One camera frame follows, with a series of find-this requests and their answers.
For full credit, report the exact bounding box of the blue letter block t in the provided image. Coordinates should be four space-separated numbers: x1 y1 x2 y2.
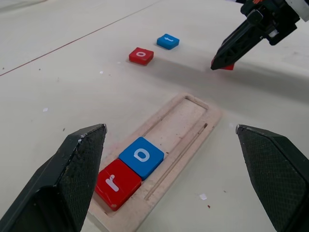
156 33 181 51

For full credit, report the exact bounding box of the red letter block r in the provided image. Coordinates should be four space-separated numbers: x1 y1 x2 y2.
94 159 142 212

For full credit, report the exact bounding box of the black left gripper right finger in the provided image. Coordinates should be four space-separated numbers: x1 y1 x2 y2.
235 124 309 232

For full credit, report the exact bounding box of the red letter block o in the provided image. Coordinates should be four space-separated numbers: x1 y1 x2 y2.
128 47 155 66

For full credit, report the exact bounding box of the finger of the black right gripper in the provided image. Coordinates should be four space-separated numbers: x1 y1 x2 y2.
210 19 264 71

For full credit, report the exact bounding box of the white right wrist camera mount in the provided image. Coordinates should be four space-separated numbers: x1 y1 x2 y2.
287 0 309 23

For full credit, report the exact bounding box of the wooden letter tray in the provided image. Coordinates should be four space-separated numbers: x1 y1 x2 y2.
86 93 223 232

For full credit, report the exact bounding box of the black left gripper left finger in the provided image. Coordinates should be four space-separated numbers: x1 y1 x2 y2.
0 123 108 232

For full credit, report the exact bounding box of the blue letter block o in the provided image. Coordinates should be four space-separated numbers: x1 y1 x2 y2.
118 136 165 181

